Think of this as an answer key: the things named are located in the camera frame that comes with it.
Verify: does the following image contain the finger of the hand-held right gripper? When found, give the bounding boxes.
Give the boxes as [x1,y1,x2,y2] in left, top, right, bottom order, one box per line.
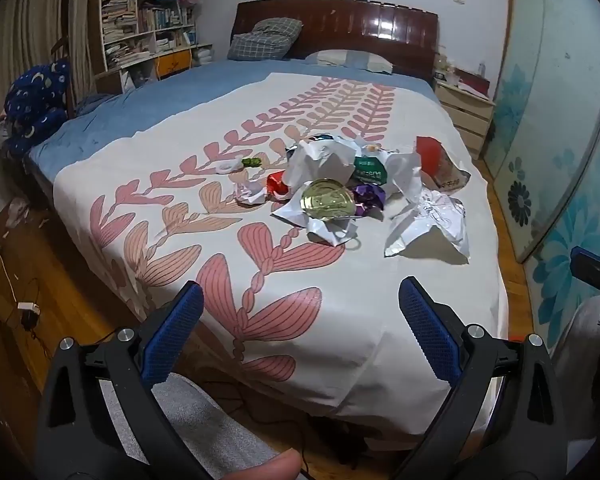
[570,246,600,306]

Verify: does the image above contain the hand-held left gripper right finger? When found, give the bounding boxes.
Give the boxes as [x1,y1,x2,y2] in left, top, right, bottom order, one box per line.
[397,276,568,480]

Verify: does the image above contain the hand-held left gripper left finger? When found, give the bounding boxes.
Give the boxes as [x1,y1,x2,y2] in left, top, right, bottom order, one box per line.
[34,280,206,480]

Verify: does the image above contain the white silver bag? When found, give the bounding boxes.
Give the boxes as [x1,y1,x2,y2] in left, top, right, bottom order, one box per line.
[385,187,470,265]

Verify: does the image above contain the white paper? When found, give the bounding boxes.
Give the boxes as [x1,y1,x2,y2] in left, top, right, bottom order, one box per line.
[271,192,361,248]
[285,137,366,196]

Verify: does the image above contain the purple wrapper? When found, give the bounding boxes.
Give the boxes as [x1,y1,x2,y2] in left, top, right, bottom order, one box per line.
[350,182,388,218]

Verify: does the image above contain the small pink-white wrapper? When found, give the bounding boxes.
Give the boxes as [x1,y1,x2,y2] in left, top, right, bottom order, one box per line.
[235,180,271,206]

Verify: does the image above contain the red snack bag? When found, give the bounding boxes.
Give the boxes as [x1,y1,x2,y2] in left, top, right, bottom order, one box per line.
[430,152,472,192]

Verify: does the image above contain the gold tin lid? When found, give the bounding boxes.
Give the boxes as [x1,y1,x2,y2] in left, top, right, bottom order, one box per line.
[300,178,357,220]

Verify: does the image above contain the green white packet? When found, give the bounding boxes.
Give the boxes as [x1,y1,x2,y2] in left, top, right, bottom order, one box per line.
[352,155,393,186]

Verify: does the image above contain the red box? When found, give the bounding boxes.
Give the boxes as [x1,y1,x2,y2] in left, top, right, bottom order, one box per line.
[415,135,443,178]

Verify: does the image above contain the red wrapper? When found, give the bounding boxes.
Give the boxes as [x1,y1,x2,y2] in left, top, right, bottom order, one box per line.
[266,170,292,200]

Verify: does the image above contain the person's left hand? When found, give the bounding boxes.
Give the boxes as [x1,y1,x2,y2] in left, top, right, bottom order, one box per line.
[220,447,302,480]

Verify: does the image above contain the grey trouser leg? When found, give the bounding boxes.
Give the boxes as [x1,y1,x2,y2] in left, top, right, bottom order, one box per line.
[552,294,600,461]
[97,372,293,480]

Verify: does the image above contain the floral sliding wardrobe door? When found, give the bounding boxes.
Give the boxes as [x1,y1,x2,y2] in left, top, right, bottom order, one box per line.
[482,0,600,361]

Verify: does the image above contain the light wooden nightstand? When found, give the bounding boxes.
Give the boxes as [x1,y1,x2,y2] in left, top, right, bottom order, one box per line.
[432,77,496,161]

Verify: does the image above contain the red book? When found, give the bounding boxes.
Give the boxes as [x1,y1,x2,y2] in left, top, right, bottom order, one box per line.
[455,67,492,98]

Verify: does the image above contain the blue bed sheet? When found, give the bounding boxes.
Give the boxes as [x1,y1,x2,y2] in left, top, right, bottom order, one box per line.
[27,55,436,171]

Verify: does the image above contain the wooden chair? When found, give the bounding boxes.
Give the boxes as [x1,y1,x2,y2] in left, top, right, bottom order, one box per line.
[50,35,76,113]

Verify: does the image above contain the blue moon print cloth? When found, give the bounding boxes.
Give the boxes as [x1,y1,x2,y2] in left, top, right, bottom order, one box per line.
[2,58,72,157]

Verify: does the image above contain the light striped pillow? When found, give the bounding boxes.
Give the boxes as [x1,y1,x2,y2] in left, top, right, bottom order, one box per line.
[305,49,395,75]

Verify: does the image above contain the plaid pillow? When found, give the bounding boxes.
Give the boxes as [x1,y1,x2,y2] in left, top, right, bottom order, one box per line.
[227,17,303,61]

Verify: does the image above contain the wooden bed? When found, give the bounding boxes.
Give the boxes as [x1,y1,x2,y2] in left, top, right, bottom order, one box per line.
[22,0,511,453]

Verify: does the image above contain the white bookshelf with books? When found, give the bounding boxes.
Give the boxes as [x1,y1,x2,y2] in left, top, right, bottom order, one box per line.
[92,0,213,93]

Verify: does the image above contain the beige curtain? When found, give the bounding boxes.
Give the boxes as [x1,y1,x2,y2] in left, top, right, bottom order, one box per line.
[0,0,101,126]

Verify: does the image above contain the black cable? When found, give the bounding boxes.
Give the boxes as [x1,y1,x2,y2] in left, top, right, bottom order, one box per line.
[220,390,313,480]

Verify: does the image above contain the white cable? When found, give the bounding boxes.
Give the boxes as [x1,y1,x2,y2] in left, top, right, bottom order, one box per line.
[0,245,23,307]

